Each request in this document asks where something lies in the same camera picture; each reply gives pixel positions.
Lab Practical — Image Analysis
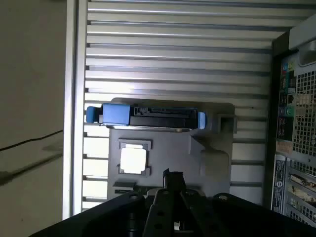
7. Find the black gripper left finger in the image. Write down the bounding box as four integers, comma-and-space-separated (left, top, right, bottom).
29, 168, 175, 237

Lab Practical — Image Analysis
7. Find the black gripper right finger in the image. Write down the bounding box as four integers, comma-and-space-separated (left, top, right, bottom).
173, 171, 316, 237

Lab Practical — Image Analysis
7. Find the hard disk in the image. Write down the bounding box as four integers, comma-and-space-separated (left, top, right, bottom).
85, 102, 207, 133

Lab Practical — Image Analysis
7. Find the green RAM stick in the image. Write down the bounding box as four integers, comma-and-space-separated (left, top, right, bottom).
130, 185, 150, 195

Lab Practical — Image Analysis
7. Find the silver CPU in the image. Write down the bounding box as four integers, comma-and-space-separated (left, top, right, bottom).
119, 147, 148, 173

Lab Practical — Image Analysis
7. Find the grey plastic parts rack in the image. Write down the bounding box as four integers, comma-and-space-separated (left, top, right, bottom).
106, 97, 237, 200

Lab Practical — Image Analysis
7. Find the black and grey PC case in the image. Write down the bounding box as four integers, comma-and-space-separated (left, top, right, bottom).
263, 23, 316, 227

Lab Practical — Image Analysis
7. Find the thin black floor cable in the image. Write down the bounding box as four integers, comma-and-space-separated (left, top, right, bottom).
0, 129, 64, 151

